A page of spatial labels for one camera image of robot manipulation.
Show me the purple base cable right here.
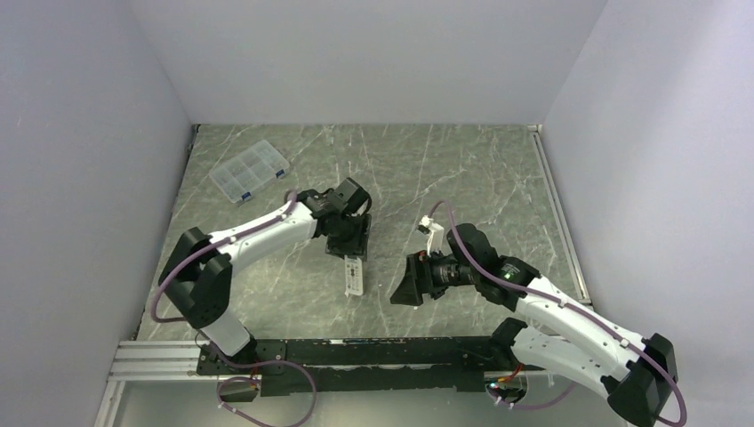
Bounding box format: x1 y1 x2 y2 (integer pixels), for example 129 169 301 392
485 376 579 412

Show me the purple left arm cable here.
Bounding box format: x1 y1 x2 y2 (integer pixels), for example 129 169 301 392
149 189 299 324

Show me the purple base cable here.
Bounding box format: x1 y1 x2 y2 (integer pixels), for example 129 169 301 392
485 376 579 412
205 347 318 427

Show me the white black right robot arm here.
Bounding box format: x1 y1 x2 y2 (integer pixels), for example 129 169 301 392
390 217 678 426

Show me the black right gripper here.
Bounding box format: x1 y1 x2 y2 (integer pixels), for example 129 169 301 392
390 246 479 305

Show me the clear plastic organizer box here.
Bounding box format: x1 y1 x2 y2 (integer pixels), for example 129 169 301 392
209 140 290 205

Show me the white remote control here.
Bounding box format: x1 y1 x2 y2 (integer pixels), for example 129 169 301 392
343 256 364 296

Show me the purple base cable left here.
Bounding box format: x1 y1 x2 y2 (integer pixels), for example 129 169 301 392
205 347 318 427

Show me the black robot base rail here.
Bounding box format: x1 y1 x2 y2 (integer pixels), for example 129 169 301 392
196 336 517 397

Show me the aluminium frame rail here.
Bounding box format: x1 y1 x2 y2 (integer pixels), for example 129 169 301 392
527 125 594 310

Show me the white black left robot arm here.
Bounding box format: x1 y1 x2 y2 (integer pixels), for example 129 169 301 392
149 178 373 374

